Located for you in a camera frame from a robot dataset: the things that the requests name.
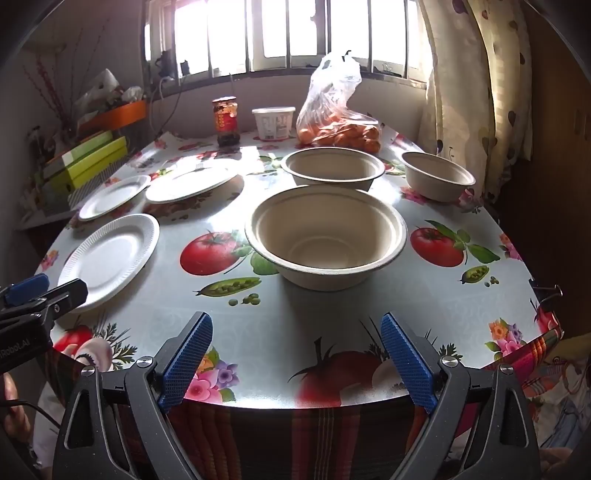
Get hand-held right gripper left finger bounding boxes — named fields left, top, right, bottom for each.
left=53, top=311, right=214, bottom=480

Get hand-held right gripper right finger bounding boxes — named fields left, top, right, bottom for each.
left=379, top=312, right=541, bottom=480

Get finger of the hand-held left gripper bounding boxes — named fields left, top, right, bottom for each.
left=28, top=278, right=88, bottom=324
left=0, top=273, right=51, bottom=308

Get large beige paper bowl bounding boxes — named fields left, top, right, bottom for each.
left=281, top=148, right=385, bottom=192
left=245, top=185, right=408, bottom=291

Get large white foam plate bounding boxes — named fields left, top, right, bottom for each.
left=145, top=159, right=241, bottom=204

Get small beige paper bowl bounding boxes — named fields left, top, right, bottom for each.
left=402, top=151, right=476, bottom=203

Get person's left hand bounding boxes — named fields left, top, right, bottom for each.
left=0, top=371, right=35, bottom=444

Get white cloth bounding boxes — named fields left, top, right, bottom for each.
left=34, top=369, right=65, bottom=467

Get striped grey box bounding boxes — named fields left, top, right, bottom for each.
left=67, top=178, right=116, bottom=210

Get vegetable printed tablecloth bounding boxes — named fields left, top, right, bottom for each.
left=39, top=122, right=564, bottom=411

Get red plaid blanket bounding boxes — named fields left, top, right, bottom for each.
left=46, top=323, right=591, bottom=480

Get lime green box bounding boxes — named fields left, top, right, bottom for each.
left=46, top=137, right=127, bottom=192

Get black binder clip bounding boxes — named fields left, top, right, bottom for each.
left=531, top=279, right=563, bottom=305

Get floral printed cloth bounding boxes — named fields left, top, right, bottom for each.
left=526, top=342, right=591, bottom=462

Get flat white green box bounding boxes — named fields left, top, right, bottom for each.
left=44, top=130, right=114, bottom=160

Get orange tray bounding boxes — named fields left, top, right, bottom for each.
left=81, top=100, right=148, bottom=132

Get dried branches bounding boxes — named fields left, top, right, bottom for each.
left=28, top=41, right=88, bottom=130

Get pile of oranges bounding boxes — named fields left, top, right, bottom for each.
left=298, top=117, right=382, bottom=154

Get glass jar of dark sauce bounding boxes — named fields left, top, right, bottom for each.
left=212, top=97, right=242, bottom=147

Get white plastic tub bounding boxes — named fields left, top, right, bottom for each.
left=252, top=107, right=296, bottom=141

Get brown wooden cabinet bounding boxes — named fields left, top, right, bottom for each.
left=522, top=0, right=591, bottom=324

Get clear plastic bag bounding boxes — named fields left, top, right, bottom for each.
left=295, top=51, right=384, bottom=155

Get cream spotted curtain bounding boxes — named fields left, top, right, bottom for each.
left=418, top=0, right=534, bottom=199

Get window with metal bars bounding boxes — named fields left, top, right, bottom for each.
left=148, top=0, right=435, bottom=84

